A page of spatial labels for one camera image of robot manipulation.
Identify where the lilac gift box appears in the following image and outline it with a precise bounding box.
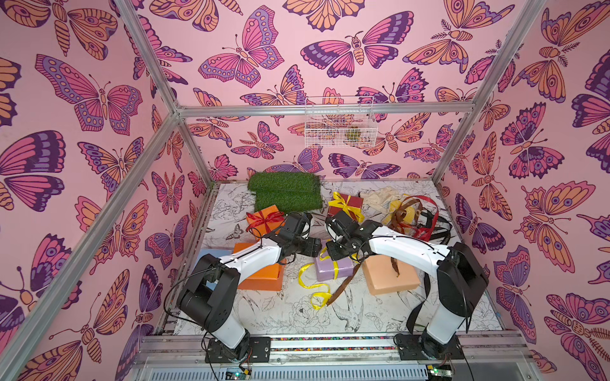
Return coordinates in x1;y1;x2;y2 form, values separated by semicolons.
314;248;354;282

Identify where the large orange gift box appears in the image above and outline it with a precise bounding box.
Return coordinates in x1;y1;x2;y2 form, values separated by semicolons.
234;243;284;291

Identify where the peach gift box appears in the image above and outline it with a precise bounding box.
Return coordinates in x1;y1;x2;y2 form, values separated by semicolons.
363;255;421;296

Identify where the brown ribbon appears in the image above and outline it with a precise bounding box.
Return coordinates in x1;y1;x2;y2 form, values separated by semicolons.
326;196;424;306

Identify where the light blue gift box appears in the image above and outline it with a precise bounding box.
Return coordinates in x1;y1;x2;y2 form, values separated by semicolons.
190;249;232;291

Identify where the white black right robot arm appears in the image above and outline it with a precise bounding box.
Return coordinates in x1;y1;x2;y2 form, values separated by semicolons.
325;212;489;359

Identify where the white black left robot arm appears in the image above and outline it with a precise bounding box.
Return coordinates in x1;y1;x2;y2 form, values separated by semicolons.
177;212;322;360

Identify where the red ribbon on small box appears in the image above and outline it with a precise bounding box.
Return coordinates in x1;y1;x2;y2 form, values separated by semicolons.
245;209;287;234

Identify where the small orange gift box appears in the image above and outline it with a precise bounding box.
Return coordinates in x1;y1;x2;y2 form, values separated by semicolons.
245;204;287;239

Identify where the green artificial grass mat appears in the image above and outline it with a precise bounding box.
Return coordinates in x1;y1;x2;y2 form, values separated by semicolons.
247;172;323;213

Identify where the beige knit work glove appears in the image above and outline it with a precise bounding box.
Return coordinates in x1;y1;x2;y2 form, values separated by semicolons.
359;187;403;214

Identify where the yellow dotted work glove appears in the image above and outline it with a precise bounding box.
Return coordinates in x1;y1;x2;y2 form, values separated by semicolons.
382;198;420;225

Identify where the white wire basket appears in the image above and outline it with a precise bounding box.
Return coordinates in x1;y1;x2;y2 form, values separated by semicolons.
303;103;378;149

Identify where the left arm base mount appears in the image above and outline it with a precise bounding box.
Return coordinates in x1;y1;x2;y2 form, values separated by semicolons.
205;336;271;364

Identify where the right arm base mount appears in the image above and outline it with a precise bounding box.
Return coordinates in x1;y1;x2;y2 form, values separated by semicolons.
393;333;465;361

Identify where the aluminium front rail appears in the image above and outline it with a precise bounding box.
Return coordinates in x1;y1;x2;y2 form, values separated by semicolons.
127;331;544;380

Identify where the aluminium frame post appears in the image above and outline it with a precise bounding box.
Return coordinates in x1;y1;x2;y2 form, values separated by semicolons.
432;0;546;185

